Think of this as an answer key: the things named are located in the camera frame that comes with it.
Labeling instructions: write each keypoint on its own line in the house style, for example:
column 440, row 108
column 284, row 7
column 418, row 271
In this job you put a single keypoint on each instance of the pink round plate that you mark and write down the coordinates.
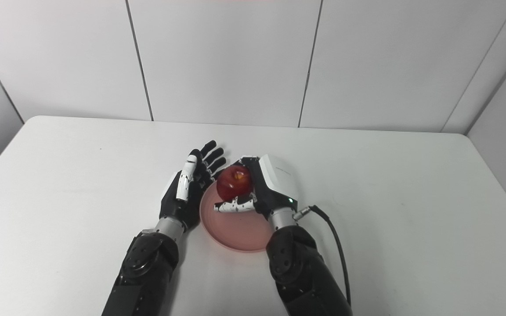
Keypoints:
column 240, row 226

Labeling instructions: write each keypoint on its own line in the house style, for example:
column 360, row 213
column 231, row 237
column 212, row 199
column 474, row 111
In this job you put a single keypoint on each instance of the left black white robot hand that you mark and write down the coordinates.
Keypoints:
column 187, row 193

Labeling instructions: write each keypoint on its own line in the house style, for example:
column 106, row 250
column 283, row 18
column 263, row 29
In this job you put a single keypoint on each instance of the red apple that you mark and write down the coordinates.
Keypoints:
column 234, row 181

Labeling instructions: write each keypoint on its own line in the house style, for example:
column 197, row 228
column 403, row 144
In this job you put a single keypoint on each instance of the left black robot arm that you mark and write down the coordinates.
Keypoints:
column 145, row 272

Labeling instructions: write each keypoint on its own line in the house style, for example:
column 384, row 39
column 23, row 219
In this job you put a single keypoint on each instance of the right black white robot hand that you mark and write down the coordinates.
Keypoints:
column 272, row 184

